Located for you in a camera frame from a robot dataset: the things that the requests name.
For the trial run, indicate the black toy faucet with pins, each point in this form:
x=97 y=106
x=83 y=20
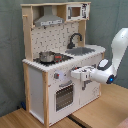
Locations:
x=71 y=44

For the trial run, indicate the silver toy pot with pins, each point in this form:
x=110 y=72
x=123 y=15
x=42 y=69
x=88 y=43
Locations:
x=47 y=56

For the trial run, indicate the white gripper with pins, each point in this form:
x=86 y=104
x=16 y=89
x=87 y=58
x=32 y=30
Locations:
x=82 y=73

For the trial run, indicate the white toy microwave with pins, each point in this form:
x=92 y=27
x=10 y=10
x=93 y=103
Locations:
x=77 y=11

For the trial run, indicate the red left stove knob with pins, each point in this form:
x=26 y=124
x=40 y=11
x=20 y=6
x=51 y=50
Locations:
x=56 y=75

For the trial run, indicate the white oven door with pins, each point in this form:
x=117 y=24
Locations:
x=63 y=101

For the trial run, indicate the grey range hood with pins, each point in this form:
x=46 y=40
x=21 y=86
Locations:
x=48 y=18

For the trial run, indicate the black toy stovetop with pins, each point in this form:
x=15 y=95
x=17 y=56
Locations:
x=58 y=58

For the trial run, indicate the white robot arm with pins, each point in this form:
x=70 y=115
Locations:
x=106 y=71

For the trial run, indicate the grey toy sink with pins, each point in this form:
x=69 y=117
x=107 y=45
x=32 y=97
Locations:
x=79 y=51

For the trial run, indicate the wooden toy kitchen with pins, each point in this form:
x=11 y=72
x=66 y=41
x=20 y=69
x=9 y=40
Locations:
x=39 y=79

